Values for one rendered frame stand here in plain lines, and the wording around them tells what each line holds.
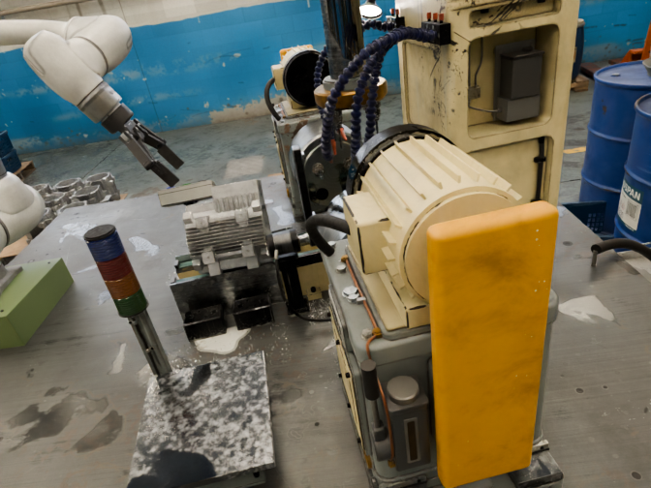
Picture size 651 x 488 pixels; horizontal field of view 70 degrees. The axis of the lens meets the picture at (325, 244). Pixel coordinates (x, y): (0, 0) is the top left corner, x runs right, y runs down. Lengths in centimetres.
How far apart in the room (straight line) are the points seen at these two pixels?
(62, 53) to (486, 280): 103
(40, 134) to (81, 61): 665
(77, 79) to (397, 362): 94
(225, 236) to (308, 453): 55
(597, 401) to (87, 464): 101
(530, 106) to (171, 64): 608
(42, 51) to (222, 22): 558
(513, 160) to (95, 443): 114
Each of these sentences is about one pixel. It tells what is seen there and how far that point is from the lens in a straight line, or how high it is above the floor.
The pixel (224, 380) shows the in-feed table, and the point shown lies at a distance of 98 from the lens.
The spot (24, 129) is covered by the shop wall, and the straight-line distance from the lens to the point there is 796.
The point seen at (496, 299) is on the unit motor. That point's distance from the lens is 52.
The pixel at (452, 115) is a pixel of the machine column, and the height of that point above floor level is 126.
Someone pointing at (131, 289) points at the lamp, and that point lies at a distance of 102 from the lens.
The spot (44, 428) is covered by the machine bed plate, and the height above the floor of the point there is 80.
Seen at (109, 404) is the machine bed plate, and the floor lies 80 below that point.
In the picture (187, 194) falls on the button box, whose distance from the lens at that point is 151.
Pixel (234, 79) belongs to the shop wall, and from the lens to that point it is 683.
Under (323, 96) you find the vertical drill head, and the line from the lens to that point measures 115.
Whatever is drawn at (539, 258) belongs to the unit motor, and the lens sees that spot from 52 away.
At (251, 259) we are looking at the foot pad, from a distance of 123.
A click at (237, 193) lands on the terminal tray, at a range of 123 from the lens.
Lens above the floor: 157
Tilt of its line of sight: 30 degrees down
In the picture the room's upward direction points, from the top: 10 degrees counter-clockwise
